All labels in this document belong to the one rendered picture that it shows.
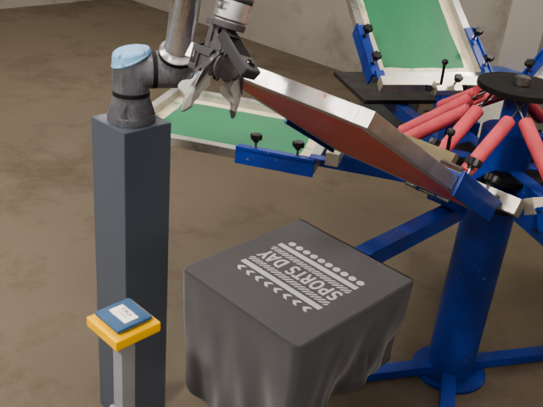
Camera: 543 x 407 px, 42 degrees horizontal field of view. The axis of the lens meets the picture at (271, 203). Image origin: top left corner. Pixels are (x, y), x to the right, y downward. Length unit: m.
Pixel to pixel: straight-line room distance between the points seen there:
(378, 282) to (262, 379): 0.42
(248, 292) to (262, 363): 0.19
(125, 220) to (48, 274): 1.46
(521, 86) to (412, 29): 0.95
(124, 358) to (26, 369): 1.36
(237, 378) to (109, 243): 0.73
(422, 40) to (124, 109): 1.71
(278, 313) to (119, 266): 0.77
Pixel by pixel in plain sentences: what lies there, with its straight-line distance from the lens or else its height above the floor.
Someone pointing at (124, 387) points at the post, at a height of 0.76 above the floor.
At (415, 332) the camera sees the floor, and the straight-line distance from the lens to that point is 3.50.
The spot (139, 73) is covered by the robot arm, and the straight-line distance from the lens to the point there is 2.19.
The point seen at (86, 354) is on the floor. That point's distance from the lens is 3.20.
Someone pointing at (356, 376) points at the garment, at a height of 0.69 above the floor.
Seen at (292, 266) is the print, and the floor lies 0.95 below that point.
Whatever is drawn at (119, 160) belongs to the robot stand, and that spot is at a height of 1.10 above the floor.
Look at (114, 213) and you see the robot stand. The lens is 2.36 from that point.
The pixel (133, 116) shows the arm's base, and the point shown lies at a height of 1.24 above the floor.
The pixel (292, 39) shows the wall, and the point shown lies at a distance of 7.76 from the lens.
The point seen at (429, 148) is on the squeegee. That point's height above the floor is 1.29.
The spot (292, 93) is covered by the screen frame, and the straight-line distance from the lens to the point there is 1.56.
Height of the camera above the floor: 2.02
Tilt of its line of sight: 27 degrees down
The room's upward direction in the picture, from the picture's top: 6 degrees clockwise
